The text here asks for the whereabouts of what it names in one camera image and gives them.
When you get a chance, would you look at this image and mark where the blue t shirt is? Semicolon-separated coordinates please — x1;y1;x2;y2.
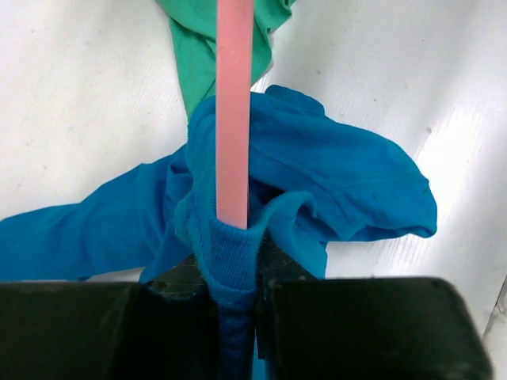
1;85;437;379

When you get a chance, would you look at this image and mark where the pink hanger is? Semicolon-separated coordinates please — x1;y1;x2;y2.
215;0;254;229

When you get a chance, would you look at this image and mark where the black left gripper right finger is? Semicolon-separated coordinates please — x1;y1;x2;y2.
257;238;494;379

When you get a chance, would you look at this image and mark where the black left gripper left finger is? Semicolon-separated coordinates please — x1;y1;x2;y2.
1;257;218;379

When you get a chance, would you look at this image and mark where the green t shirt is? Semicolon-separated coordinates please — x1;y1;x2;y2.
158;0;294;116

